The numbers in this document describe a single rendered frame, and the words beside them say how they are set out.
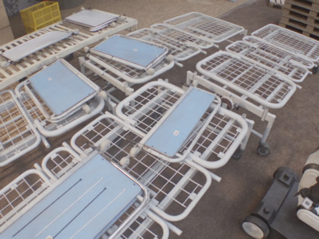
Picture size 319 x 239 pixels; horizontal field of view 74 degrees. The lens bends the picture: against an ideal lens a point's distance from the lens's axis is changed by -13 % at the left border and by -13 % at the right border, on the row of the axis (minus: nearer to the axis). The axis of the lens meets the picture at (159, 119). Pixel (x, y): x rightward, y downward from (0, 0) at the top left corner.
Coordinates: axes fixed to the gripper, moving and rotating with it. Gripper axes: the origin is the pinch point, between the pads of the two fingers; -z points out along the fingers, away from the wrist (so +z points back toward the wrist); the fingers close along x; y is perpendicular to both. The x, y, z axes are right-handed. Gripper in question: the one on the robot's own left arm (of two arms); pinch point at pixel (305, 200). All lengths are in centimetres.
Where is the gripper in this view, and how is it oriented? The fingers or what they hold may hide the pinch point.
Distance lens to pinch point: 139.6
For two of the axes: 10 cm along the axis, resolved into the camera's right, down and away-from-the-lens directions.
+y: -6.9, 5.0, -5.3
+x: -7.1, -6.0, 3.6
